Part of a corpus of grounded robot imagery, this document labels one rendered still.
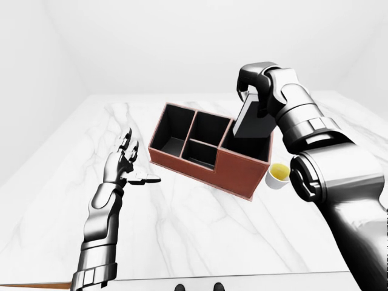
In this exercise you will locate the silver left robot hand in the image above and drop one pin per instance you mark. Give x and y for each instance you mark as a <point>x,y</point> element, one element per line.
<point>114,165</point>

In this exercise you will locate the red-brown desk caddy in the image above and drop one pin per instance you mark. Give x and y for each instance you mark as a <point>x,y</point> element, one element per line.
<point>236,171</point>

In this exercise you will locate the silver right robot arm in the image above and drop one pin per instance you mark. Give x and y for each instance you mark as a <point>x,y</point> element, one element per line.
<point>339,182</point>

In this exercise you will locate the white cup with yellow inside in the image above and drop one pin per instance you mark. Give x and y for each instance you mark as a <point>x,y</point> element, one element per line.
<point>277,175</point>

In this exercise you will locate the dark grey book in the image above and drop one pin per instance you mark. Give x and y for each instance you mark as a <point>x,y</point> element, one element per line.
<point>247,122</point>

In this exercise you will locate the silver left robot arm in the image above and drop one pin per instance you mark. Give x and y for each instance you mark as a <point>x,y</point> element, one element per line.
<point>98,230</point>

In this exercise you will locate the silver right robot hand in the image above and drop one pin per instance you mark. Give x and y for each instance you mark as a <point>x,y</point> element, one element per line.
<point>282,88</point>

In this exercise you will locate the small dark rounded shape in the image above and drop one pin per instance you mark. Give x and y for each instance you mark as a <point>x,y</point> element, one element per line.
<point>219,287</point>
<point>180,288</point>

